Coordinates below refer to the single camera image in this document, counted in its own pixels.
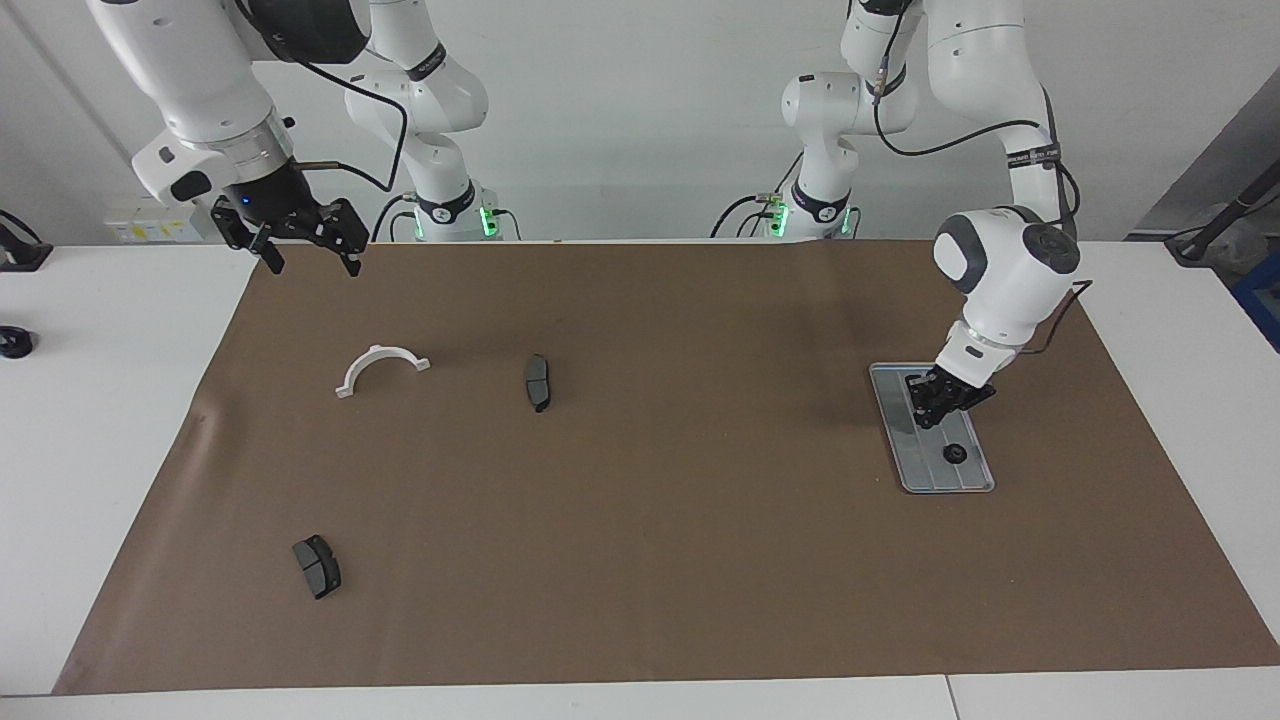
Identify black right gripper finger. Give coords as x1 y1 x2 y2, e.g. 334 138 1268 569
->
322 198 371 279
212 195 287 276

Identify silver metal tray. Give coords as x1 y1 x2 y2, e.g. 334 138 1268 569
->
868 362 997 495

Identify black table clamp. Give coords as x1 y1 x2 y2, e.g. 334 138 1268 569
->
0 210 53 273

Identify brown paper table mat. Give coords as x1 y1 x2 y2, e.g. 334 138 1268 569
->
52 238 1280 696

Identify blue crate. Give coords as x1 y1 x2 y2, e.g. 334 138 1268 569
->
1232 250 1280 351

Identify black stand pole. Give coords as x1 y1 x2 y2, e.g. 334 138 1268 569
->
1165 160 1280 266

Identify grooved dark grey brake pad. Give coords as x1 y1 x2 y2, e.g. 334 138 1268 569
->
292 535 343 601

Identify black right base cables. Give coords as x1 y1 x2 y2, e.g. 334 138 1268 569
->
370 192 416 243

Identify black base cables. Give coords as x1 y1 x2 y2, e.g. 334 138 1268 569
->
370 192 416 243
710 190 791 239

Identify white wall power strip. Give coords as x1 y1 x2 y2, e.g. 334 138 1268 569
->
103 195 216 245

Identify white half-ring pipe clamp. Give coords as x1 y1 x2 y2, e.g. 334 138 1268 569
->
335 344 432 400

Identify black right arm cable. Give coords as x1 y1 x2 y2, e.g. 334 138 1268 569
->
240 0 409 196

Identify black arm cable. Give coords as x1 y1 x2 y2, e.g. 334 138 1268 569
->
872 60 1093 356
240 0 409 196

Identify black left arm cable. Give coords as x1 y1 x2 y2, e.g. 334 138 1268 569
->
872 60 1093 356

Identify black left base cables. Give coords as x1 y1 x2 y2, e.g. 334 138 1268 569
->
710 190 791 239

